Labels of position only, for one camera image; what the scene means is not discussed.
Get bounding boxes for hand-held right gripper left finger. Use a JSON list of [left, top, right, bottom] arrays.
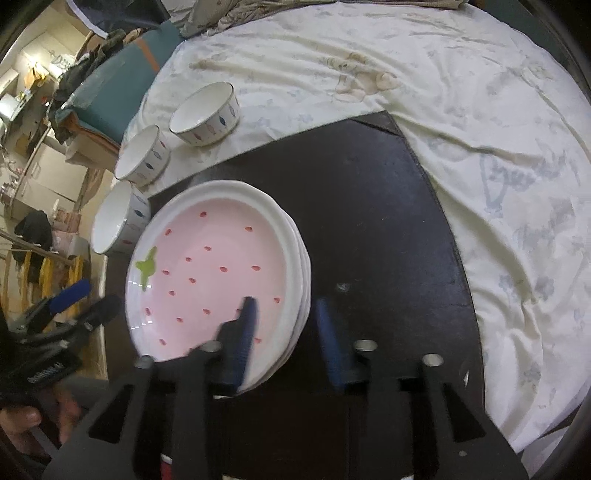
[[44, 296, 259, 480]]

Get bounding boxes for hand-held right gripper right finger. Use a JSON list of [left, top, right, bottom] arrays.
[[315, 298, 529, 480]]

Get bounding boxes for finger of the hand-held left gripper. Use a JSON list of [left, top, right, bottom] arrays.
[[14, 279, 92, 335], [44, 295, 123, 344]]

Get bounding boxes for pink strawberry plate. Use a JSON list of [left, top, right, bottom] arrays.
[[126, 181, 301, 365], [238, 215, 313, 396], [259, 188, 308, 384]]

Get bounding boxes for white leaf print bowl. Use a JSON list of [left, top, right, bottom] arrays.
[[113, 124, 171, 187], [169, 82, 241, 147], [91, 182, 152, 257]]

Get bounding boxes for person's left hand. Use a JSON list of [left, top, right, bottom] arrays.
[[0, 392, 86, 462]]

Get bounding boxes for yellow wooden rocker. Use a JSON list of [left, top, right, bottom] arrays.
[[9, 249, 86, 319]]

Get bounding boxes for dark cloth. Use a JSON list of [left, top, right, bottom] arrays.
[[14, 210, 54, 278]]

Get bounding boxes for white kitchen cabinets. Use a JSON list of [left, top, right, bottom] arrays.
[[7, 134, 88, 222]]

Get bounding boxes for black leather mat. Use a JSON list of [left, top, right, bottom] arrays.
[[148, 111, 485, 480]]

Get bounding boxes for teal cushioned chair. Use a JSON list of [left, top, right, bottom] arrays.
[[62, 28, 185, 153]]

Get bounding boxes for pile of dark clothes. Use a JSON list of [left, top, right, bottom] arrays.
[[46, 28, 139, 139]]

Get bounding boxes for white printed tablecloth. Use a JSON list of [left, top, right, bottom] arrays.
[[122, 0, 591, 455]]

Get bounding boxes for grey patterned duvet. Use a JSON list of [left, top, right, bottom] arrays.
[[180, 0, 472, 38]]

